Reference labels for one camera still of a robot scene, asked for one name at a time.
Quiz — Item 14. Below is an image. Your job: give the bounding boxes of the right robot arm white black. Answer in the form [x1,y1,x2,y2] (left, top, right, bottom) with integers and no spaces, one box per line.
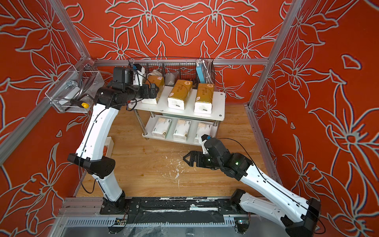
[183,135,321,237]

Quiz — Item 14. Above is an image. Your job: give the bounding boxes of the gold tissue pack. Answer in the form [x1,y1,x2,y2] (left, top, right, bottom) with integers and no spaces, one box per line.
[194,84,215,114]
[167,80,193,110]
[142,75,165,105]

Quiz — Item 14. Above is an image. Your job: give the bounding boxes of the white two-tier shelf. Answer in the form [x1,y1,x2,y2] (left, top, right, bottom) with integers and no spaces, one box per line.
[128,87,226,146]

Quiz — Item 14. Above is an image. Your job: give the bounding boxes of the black wire basket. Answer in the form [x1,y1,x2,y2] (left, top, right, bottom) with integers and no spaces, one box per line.
[127,57,216,89]

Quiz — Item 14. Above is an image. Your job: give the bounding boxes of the white square tray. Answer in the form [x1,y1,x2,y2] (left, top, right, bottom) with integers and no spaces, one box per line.
[103,136,114,158]

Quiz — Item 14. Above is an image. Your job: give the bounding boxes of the white cloth roll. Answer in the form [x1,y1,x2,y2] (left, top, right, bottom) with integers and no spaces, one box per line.
[148,70,163,77]

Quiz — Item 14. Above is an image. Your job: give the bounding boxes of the yellow handled tool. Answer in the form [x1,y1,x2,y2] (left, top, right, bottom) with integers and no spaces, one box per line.
[70,99,89,109]

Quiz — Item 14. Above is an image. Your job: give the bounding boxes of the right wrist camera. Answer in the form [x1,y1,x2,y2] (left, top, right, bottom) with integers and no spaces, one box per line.
[201,134,212,155]

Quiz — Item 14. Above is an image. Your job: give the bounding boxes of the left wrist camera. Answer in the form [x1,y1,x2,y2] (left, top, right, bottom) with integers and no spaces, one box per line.
[132,64,146,86]

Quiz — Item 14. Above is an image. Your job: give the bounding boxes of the clear plastic wall bin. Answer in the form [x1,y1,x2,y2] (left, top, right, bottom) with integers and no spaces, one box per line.
[45,66,104,114]

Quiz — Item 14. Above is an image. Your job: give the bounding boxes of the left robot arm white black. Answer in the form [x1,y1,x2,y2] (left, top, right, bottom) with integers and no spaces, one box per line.
[68,64,160,214]

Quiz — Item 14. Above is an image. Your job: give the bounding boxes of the white cup in basket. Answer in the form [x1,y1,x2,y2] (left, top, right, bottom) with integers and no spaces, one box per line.
[164,72,178,86]

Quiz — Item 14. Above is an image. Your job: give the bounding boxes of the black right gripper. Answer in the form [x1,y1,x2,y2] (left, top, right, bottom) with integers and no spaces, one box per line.
[183,150,224,170]

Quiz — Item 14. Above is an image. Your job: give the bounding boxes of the blue box in basket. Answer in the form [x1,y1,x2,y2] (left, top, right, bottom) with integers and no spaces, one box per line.
[195,59,207,84]

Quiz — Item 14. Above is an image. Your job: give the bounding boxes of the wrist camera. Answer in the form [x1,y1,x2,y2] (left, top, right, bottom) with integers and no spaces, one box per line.
[132,64,146,86]
[201,134,212,155]

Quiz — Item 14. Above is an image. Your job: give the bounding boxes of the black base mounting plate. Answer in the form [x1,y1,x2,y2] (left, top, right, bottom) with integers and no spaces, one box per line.
[100,197,248,215]

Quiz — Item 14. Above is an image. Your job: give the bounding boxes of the white tissue pack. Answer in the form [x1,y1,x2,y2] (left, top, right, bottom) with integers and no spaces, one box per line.
[194,122,212,144]
[173,119,191,141]
[152,117,172,139]

